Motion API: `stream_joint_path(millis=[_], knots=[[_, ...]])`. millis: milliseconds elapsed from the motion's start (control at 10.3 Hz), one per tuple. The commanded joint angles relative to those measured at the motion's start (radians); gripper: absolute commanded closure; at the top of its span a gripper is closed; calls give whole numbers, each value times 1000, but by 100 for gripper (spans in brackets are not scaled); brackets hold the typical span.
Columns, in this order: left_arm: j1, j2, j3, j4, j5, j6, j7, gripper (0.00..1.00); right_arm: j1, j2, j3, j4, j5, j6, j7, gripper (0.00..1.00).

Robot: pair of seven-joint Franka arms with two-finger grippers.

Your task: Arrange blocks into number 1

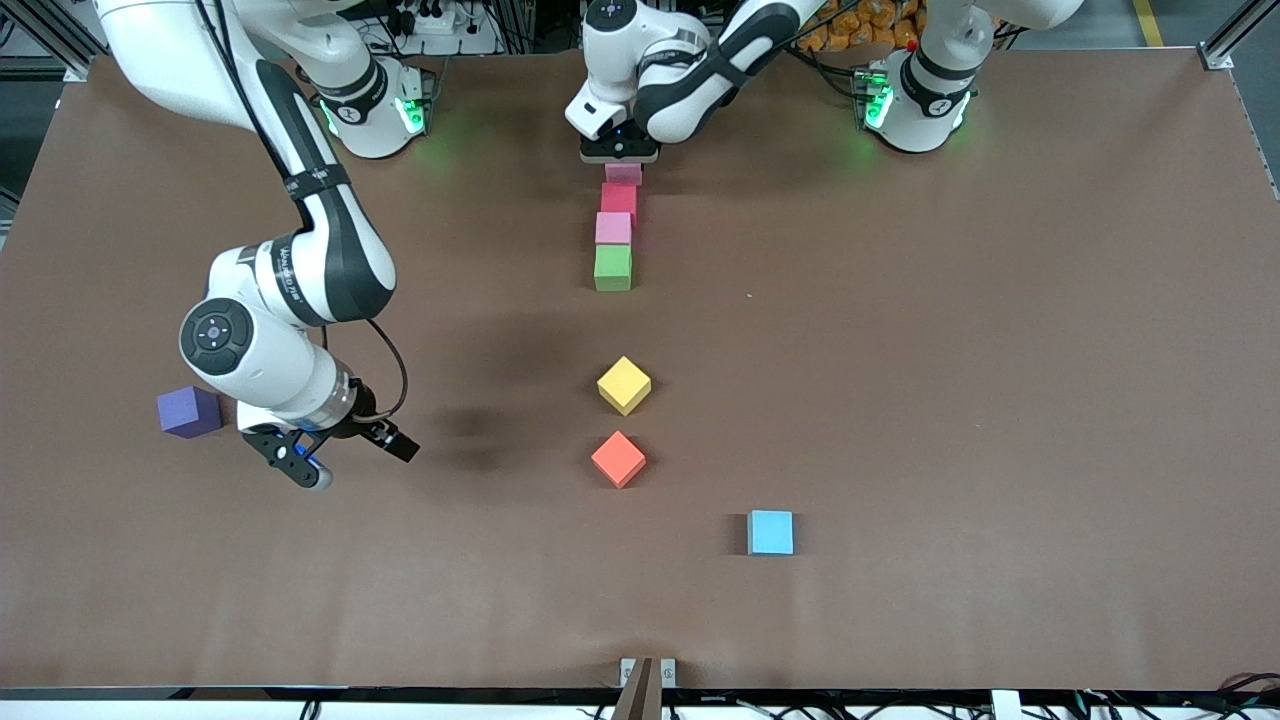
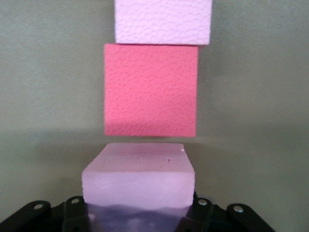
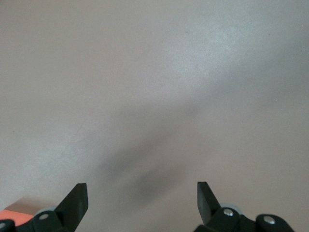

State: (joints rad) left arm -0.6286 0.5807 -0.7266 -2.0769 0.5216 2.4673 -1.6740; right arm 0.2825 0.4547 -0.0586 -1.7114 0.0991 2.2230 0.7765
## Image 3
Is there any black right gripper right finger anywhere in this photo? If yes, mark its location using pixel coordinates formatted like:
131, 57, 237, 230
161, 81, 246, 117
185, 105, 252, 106
194, 181, 296, 232

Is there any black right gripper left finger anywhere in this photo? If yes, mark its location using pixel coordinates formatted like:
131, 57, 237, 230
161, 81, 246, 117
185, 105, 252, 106
0, 183, 89, 232

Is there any orange foam block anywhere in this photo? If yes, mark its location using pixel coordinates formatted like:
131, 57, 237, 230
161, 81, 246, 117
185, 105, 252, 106
0, 197, 37, 228

